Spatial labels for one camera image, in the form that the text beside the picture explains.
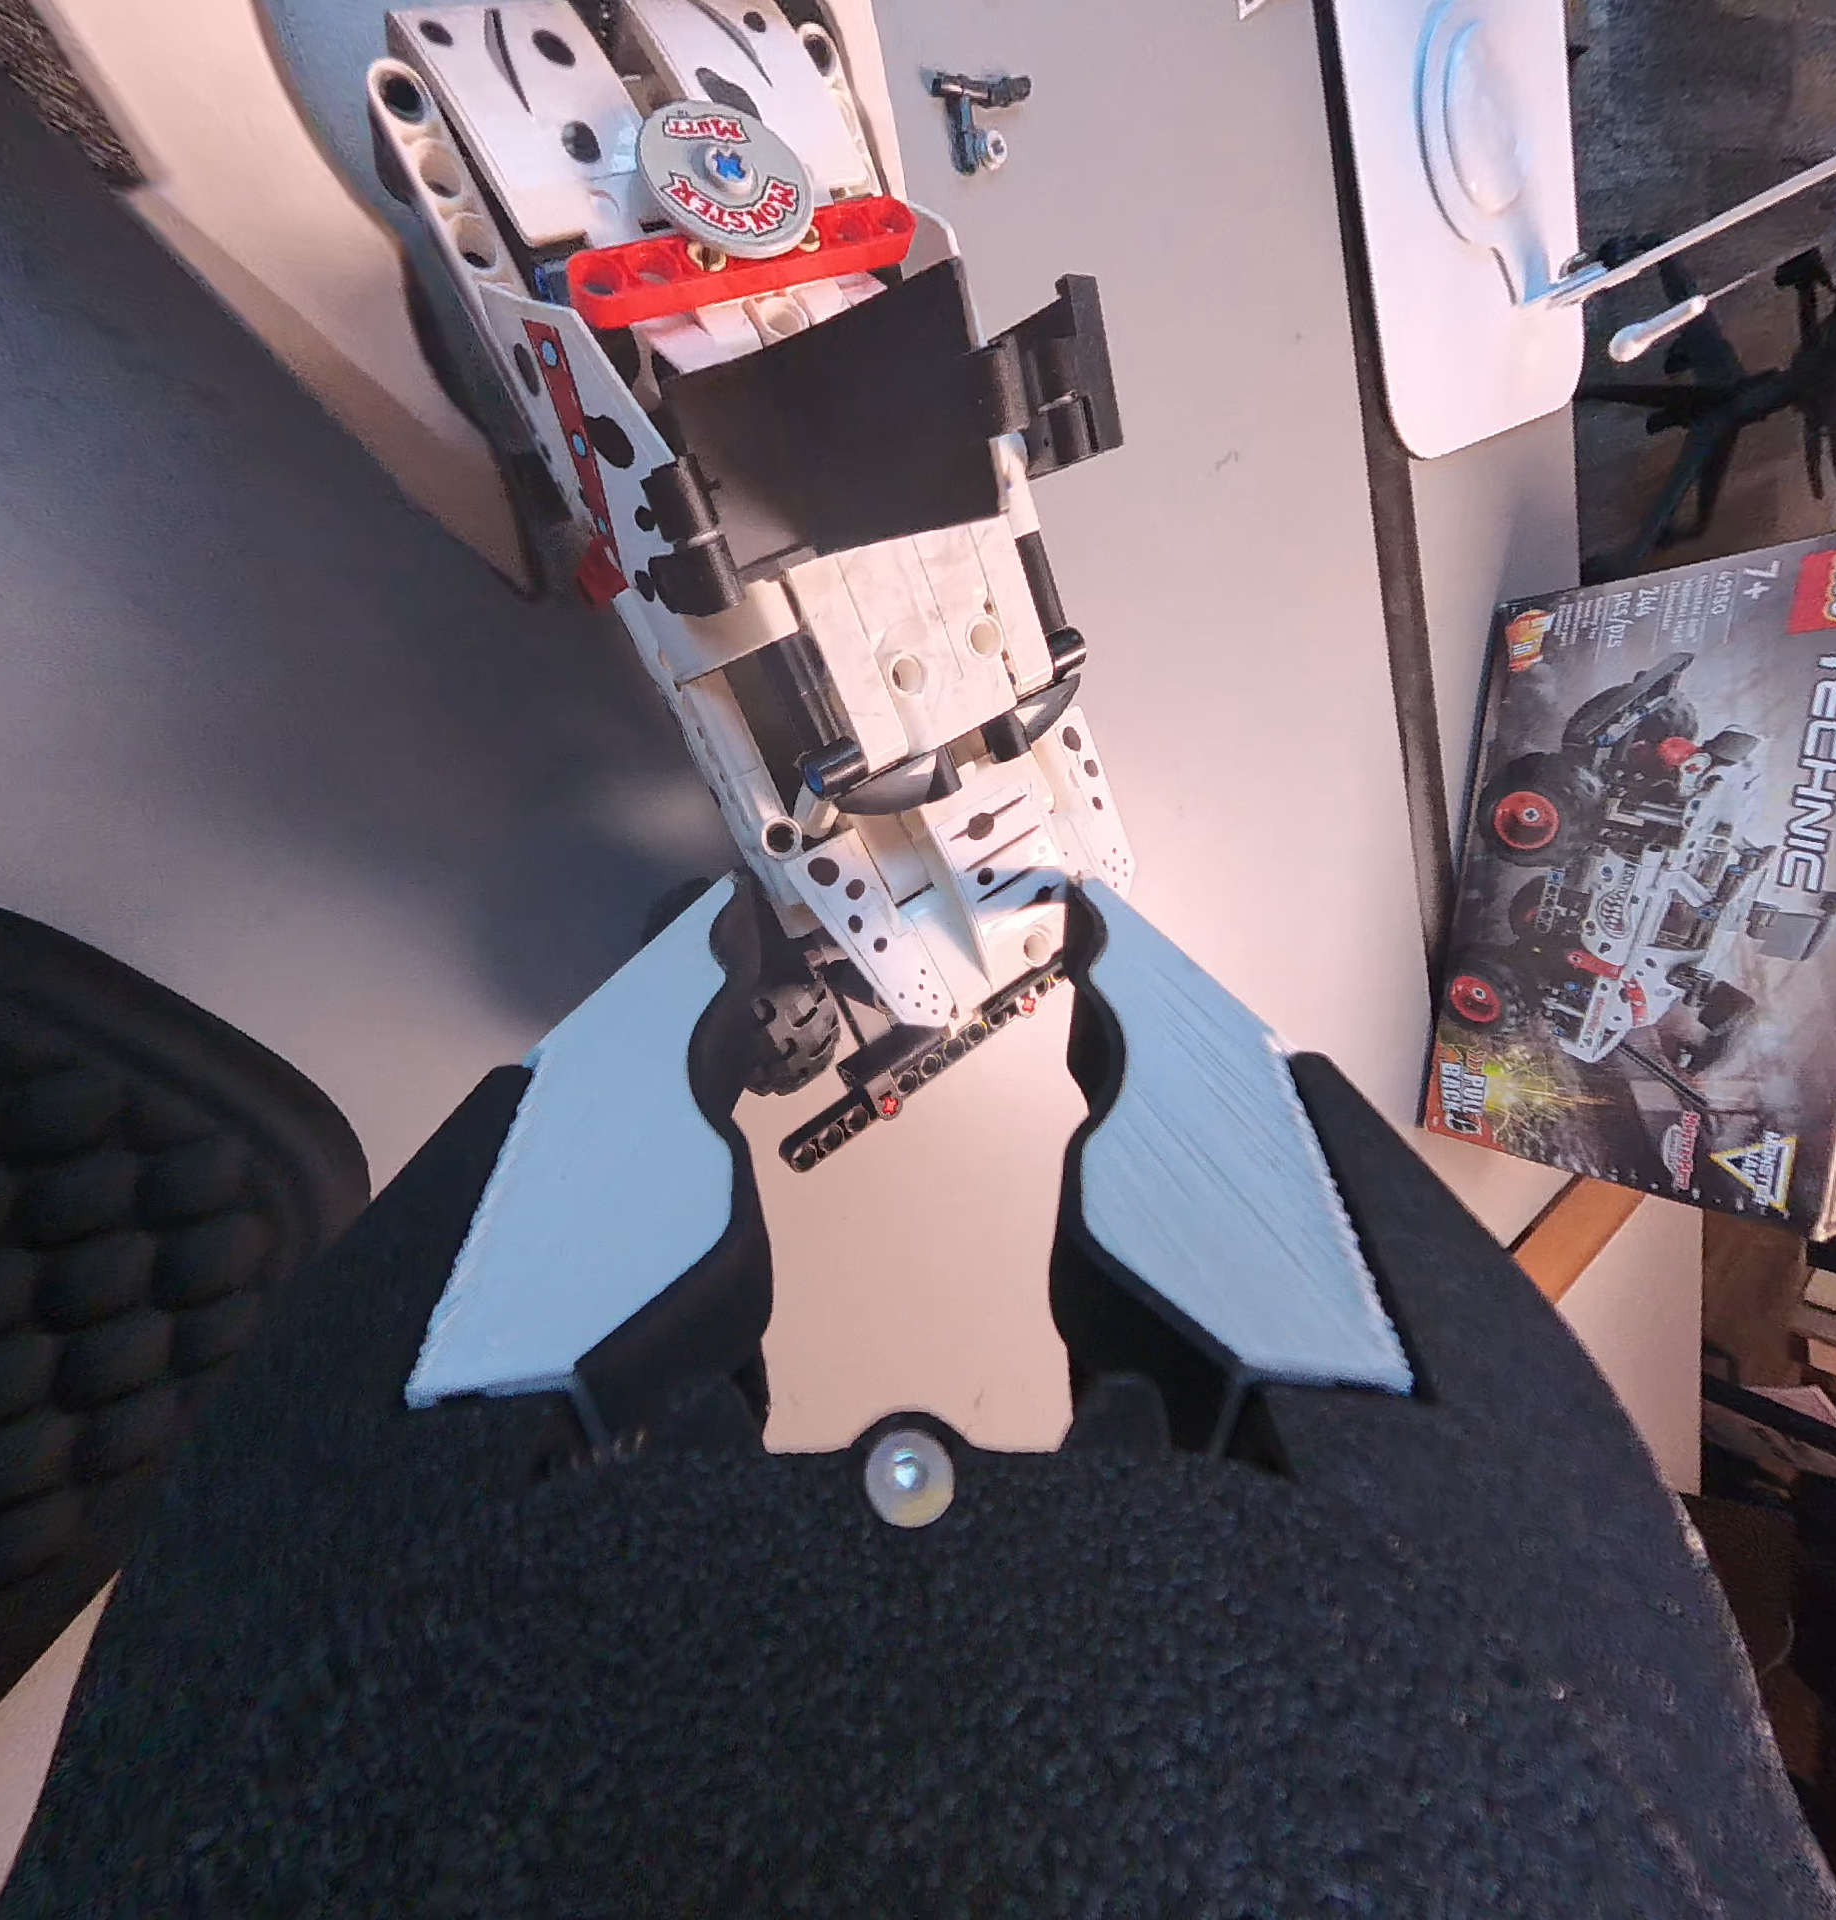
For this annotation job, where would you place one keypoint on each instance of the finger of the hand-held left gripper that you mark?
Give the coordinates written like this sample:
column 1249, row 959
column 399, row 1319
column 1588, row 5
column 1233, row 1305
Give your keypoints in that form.
column 259, row 210

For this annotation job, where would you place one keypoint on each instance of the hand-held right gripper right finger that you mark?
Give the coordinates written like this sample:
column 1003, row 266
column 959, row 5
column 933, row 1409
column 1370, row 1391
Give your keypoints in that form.
column 1244, row 1215

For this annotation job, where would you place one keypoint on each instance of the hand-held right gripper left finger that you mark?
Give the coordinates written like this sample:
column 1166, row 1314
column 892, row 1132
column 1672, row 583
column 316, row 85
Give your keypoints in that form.
column 583, row 1200

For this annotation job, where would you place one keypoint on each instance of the black lego wheel red hub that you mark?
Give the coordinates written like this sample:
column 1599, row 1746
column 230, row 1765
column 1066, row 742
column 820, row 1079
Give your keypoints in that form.
column 790, row 1035

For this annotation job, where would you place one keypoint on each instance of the white lego truck model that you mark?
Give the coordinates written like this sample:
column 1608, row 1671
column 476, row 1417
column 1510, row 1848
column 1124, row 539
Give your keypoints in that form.
column 860, row 645

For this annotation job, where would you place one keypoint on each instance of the lego set box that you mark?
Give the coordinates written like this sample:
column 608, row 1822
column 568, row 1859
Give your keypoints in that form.
column 1670, row 871

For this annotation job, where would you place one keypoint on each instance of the small black lego pin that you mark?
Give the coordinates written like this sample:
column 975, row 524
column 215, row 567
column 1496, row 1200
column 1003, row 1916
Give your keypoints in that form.
column 980, row 91

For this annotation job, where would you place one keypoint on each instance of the small white lego piece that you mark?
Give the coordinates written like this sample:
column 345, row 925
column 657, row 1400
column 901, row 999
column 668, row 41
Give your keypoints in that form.
column 991, row 142

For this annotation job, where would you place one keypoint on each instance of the black quilted chair armrest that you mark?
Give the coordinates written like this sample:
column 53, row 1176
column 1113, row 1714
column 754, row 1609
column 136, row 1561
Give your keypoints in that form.
column 110, row 1291

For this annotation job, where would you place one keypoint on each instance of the white plastic stand base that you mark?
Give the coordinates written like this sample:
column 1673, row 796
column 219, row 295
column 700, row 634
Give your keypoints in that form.
column 1459, row 210

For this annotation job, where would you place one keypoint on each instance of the thin metal rod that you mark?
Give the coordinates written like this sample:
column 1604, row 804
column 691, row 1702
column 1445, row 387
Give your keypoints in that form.
column 1730, row 218

